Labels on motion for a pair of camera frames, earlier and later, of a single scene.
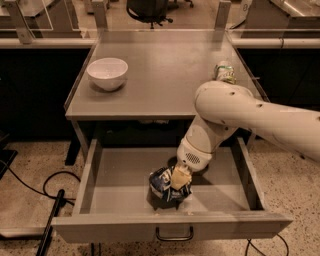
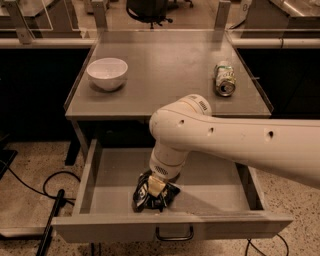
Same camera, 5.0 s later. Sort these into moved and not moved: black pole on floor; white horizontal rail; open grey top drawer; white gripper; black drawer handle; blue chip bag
Moved: white gripper; blue chip bag
Not moved: black pole on floor; open grey top drawer; white horizontal rail; black drawer handle
